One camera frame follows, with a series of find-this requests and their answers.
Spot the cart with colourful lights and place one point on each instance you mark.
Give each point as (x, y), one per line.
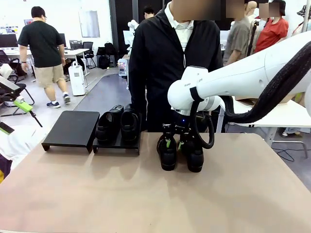
(122, 66)

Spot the clothes rack with garments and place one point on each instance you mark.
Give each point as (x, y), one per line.
(303, 12)

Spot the grey board with red circle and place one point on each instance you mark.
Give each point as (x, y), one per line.
(28, 21)

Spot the black metal shoe stand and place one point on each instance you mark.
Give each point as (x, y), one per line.
(116, 145)
(73, 128)

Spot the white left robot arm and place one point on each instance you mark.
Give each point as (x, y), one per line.
(17, 148)

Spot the person in khaki shorts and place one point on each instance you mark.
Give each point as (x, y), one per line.
(41, 41)

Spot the grey wall panel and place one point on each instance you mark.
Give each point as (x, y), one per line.
(89, 24)

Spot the black computer monitor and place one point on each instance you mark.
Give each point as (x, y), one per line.
(8, 40)
(63, 40)

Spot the small black leather shoe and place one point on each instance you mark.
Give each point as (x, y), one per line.
(195, 162)
(167, 160)

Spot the black mesh office chair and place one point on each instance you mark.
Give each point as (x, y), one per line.
(88, 48)
(14, 65)

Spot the black desktop printer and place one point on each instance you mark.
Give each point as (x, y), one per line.
(75, 44)

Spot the person's right forearm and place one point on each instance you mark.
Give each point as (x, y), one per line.
(137, 104)

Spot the black camera tripod pole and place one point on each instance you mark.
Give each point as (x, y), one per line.
(252, 36)

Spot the mannequin in red t-shirt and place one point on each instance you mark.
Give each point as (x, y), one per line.
(271, 36)

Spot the person in grey shirt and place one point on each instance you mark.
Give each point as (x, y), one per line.
(239, 38)

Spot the black tripod leg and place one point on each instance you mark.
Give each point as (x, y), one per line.
(36, 119)

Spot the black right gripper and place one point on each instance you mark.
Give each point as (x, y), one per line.
(182, 125)

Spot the person in black jacket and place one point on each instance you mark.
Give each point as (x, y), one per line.
(155, 60)

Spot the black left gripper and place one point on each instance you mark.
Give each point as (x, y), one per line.
(8, 88)

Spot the white background table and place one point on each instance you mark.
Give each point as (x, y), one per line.
(279, 116)

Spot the mannequin in beige coat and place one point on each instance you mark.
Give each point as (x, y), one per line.
(251, 9)

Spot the large black leather shoe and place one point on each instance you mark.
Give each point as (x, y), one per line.
(130, 126)
(107, 126)

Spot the purple yellow object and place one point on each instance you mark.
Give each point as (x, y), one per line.
(5, 167)

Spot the black backpack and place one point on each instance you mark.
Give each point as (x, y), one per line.
(104, 62)
(109, 48)

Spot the white air purifier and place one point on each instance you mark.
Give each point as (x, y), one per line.
(77, 80)

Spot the black-haired person far behind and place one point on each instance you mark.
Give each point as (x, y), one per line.
(148, 12)

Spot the small white background robot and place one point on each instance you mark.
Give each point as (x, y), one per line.
(133, 25)

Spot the black folding chair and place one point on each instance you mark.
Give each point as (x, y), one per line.
(23, 87)

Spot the long white office desk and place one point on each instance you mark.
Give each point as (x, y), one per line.
(75, 51)

